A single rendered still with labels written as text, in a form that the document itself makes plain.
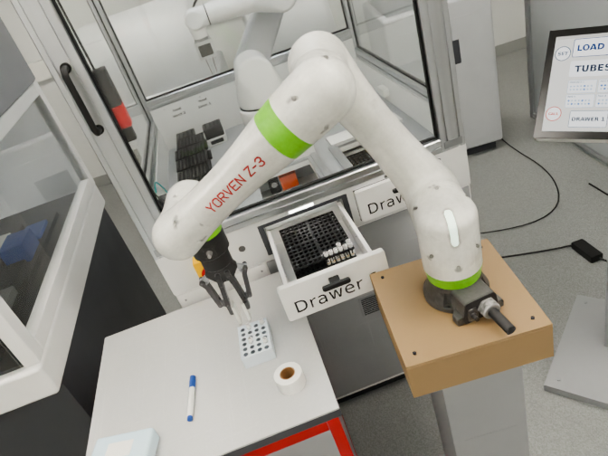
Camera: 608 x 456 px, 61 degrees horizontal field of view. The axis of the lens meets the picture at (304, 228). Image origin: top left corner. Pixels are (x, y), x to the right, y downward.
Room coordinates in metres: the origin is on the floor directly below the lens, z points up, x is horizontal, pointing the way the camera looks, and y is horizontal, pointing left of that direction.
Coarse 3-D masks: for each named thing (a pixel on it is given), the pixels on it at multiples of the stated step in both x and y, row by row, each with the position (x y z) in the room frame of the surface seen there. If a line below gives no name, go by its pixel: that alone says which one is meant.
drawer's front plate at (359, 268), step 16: (368, 256) 1.05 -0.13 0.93; (384, 256) 1.05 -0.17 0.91; (320, 272) 1.05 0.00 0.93; (336, 272) 1.04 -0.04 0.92; (352, 272) 1.04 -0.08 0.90; (368, 272) 1.05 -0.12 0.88; (288, 288) 1.04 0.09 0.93; (304, 288) 1.04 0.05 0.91; (320, 288) 1.04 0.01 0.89; (336, 288) 1.04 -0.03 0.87; (352, 288) 1.04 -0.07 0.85; (368, 288) 1.05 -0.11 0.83; (288, 304) 1.03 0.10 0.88; (304, 304) 1.04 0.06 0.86; (320, 304) 1.04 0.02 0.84
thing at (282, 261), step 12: (336, 204) 1.40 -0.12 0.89; (300, 216) 1.40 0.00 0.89; (312, 216) 1.39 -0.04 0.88; (336, 216) 1.40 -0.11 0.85; (348, 216) 1.31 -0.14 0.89; (276, 228) 1.39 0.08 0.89; (300, 228) 1.39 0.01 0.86; (348, 228) 1.32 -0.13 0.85; (276, 240) 1.39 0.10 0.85; (360, 240) 1.17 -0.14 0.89; (276, 252) 1.25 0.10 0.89; (360, 252) 1.20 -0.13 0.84; (288, 264) 1.26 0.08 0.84; (288, 276) 1.20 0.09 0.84
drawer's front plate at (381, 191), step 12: (384, 180) 1.39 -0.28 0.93; (360, 192) 1.37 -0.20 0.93; (372, 192) 1.37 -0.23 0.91; (384, 192) 1.37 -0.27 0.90; (360, 204) 1.37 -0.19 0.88; (372, 204) 1.37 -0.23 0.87; (384, 204) 1.37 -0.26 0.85; (396, 204) 1.38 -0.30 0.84; (360, 216) 1.38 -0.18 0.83; (372, 216) 1.37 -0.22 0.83
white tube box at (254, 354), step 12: (252, 324) 1.10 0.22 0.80; (264, 324) 1.09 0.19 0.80; (240, 336) 1.07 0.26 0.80; (252, 336) 1.06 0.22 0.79; (264, 336) 1.04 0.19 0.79; (240, 348) 1.02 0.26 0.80; (252, 348) 1.01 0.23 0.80; (264, 348) 1.00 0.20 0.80; (252, 360) 0.98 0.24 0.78; (264, 360) 0.99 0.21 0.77
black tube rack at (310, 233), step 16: (304, 224) 1.34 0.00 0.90; (320, 224) 1.31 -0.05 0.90; (336, 224) 1.29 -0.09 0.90; (288, 240) 1.29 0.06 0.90; (304, 240) 1.26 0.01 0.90; (320, 240) 1.23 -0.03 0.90; (336, 240) 1.21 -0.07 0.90; (304, 256) 1.18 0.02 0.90; (352, 256) 1.15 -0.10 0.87; (304, 272) 1.15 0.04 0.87
